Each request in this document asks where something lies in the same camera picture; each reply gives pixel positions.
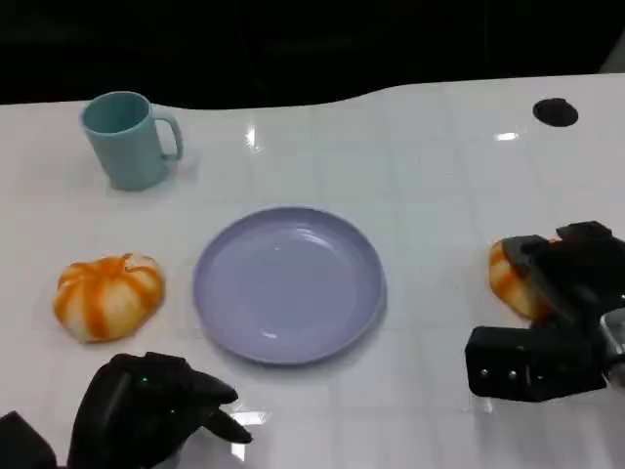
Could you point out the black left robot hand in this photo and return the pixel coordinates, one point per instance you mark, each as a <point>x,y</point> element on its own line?
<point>132,405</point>

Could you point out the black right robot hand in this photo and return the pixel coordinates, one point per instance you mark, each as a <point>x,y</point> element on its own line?
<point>581,278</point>

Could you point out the orange and white bread roll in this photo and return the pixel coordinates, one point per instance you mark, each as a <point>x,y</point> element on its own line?
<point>110,298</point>
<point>508,288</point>

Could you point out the pale green mug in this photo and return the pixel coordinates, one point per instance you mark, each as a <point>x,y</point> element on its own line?
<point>128,151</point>

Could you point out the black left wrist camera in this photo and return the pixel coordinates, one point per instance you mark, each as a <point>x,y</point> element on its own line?
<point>22,444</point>

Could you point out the lilac plate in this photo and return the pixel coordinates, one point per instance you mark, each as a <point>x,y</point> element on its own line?
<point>288,288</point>

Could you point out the black round table grommet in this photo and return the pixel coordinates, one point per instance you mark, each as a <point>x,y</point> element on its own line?
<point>555,112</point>

